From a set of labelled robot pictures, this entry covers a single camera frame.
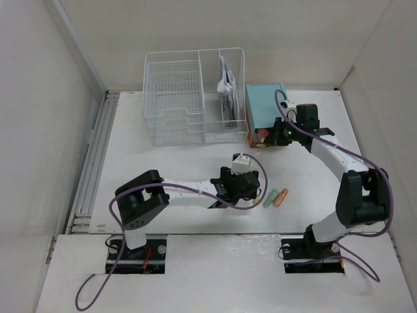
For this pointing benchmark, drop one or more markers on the green highlighter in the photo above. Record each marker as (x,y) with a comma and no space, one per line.
(270,198)

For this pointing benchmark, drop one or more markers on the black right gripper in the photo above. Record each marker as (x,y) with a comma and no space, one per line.
(275,135)

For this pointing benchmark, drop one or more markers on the aluminium rail frame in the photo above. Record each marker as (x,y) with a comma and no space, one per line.
(81,208)

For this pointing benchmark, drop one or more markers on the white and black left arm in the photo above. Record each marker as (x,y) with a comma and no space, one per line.
(140,200)

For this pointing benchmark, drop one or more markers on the grey setup guide booklet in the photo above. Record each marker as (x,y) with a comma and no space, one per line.
(228,93)

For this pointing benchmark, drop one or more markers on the orange highlighter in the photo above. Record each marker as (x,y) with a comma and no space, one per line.
(280,197)

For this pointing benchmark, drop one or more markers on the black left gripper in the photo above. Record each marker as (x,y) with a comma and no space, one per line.
(227,175)

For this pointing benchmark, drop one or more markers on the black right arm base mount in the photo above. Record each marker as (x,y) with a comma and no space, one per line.
(301,257)

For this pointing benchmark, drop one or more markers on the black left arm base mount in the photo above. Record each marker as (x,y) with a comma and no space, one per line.
(146,260)

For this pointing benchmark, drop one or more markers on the pink marker tube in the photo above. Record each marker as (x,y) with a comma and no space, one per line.
(262,132)

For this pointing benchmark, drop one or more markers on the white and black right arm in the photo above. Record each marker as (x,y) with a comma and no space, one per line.
(365,196)

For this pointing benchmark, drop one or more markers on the teal mini drawer cabinet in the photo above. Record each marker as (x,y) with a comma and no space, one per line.
(261,108)

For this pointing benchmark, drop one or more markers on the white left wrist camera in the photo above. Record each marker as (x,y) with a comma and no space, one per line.
(240,164)

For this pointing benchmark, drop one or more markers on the white wire mesh organizer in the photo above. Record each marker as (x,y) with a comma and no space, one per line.
(180,101)

